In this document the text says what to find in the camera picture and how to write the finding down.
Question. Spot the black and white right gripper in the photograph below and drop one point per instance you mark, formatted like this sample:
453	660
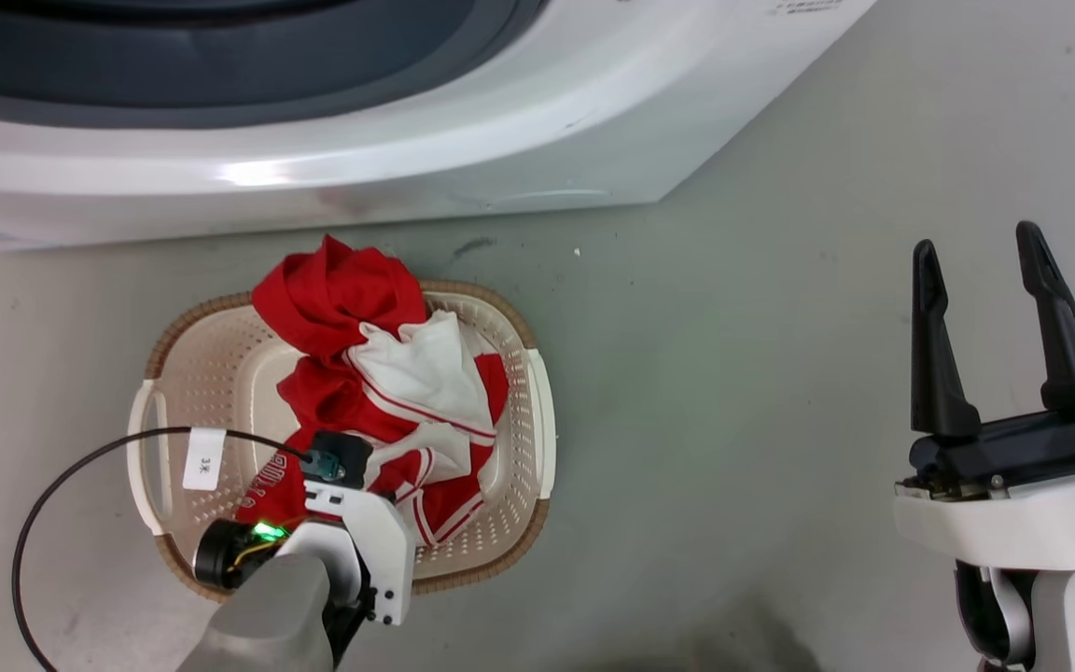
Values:
1013	523

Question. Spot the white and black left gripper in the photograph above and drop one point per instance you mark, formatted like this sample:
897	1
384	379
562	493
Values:
383	551

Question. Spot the red and white garment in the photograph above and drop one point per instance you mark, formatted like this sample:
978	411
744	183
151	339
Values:
332	299

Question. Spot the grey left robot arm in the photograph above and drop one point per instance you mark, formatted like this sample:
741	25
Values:
267	616

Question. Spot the cream perforated laundry basket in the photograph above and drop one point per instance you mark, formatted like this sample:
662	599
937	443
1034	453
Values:
211	373

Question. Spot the white front-load washing machine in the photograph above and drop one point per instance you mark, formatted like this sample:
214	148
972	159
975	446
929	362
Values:
500	159

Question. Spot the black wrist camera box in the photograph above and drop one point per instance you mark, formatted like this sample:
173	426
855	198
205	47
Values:
343	457

